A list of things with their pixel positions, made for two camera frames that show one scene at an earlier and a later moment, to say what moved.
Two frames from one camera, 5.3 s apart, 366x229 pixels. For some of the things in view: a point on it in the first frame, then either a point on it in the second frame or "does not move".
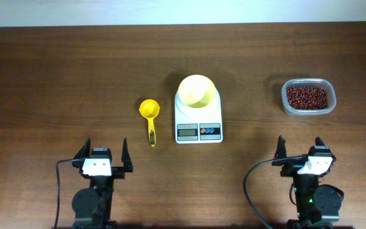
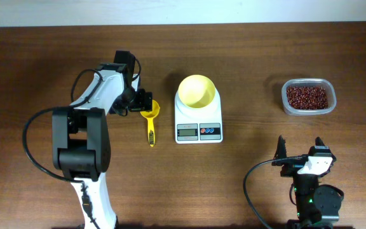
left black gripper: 120,173 to 146,99
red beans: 306,97 does not move
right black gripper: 291,168 does not move
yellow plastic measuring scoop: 150,108 does not move
